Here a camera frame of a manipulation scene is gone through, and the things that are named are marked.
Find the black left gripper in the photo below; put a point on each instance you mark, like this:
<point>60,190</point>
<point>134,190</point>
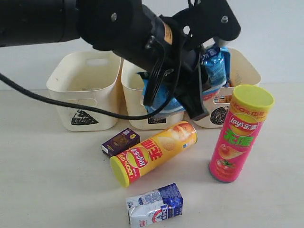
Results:
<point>159,46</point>

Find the pink Lay's chip can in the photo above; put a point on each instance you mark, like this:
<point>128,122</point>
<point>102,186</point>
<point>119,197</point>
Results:
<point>248,110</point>

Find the yellow Lay's chip can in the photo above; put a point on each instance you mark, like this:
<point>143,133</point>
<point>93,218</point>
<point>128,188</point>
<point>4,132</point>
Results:
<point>137,161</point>

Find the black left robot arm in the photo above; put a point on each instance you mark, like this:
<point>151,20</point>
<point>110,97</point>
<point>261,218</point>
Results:
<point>29,22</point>

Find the cream bin with circle mark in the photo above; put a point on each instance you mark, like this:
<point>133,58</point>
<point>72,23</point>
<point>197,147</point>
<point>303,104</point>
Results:
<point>241,72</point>

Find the cream bin with square mark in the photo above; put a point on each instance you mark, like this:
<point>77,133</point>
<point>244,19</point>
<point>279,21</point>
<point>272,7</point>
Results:
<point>133,88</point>

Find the purple chocolate box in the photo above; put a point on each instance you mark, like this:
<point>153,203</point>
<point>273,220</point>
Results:
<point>124,140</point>

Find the cream bin with triangle mark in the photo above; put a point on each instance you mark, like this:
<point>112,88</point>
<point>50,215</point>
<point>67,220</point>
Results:
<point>91,78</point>

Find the blue white milk carton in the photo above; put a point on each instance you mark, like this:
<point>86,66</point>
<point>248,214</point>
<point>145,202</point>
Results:
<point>154,206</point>

